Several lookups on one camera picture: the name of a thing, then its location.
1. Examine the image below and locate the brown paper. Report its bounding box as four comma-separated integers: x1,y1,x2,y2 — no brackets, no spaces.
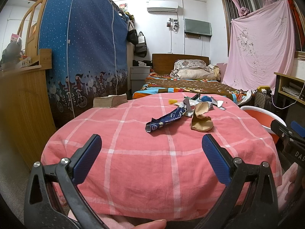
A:
190,102,214,132

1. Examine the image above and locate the blue scrap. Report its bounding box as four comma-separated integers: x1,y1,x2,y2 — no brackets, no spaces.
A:
201,96,212,102

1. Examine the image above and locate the silver white foil wrapper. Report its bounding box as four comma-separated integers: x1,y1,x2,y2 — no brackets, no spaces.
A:
174,99,225,117

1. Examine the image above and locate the yellow cylindrical cap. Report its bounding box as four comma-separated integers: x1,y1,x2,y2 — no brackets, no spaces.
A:
168,99,178,104

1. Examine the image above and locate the dark blue snack wrapper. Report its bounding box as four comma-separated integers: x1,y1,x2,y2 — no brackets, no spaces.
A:
145,107,187,133

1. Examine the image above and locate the orange white trash bin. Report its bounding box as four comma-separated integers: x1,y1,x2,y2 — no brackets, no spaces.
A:
241,106,286,144

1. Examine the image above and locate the person's right hand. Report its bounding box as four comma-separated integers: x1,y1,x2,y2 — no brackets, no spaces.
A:
277,163,298,211

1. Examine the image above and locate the person's left hand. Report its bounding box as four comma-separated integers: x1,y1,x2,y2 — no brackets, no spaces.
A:
132,219,167,229

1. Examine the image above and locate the patterned black bag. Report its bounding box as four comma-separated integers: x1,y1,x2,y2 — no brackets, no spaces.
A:
254,88,273,112

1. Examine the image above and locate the stack of papers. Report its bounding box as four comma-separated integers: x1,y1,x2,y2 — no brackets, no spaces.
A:
282,82,304,99

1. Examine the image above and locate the wooden shelf desk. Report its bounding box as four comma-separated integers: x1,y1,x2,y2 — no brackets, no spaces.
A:
272,72,304,110

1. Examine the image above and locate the yellow power strip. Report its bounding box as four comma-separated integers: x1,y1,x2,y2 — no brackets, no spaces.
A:
256,86,271,94

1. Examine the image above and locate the beige folded quilt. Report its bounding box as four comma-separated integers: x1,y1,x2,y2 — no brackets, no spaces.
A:
170,65,221,81

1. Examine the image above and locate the pink hanging sheet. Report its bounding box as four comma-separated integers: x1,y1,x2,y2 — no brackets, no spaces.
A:
223,0,295,90

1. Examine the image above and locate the wooden bunk cabinet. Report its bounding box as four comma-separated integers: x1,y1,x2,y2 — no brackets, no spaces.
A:
1,0,56,168

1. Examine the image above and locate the pink plaid blanket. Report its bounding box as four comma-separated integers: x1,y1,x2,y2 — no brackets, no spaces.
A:
41,92,283,222

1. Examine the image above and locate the red hanging cloth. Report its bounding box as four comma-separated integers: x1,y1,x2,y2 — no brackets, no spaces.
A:
288,0,304,51

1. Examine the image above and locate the wooden bed with headboard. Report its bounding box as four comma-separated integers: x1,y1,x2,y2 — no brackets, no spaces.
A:
132,54,252,105

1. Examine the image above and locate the floral pillow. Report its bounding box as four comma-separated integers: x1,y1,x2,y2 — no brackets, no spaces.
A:
173,60,208,71

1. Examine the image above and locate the thick old book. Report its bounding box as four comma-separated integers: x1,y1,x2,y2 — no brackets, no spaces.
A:
93,94,128,108

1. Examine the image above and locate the colourful striped bedspread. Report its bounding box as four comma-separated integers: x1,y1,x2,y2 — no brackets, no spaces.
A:
132,72,252,106

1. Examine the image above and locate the white bedside drawer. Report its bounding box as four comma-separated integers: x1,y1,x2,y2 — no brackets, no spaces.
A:
130,66,152,93

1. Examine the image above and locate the white air conditioner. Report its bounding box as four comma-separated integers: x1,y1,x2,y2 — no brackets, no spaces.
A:
147,1,178,12

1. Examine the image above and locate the black hanging handbag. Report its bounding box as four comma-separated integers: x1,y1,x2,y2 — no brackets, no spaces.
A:
127,21,139,46

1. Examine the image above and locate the white charger cable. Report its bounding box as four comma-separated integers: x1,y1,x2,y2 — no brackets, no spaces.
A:
270,81,305,110

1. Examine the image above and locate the green wall cabinet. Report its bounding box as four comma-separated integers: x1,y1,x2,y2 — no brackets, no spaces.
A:
184,19,212,37

